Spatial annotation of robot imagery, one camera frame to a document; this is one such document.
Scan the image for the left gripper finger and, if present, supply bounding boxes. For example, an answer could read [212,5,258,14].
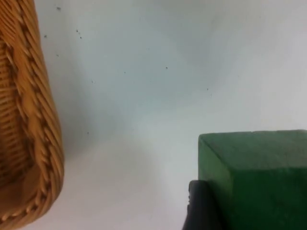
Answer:
[182,179,223,230]

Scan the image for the green cube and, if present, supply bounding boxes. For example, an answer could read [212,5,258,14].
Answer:
[198,129,307,230]

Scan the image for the pale brown wicker basket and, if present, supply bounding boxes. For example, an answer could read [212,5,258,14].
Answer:
[0,0,65,230]

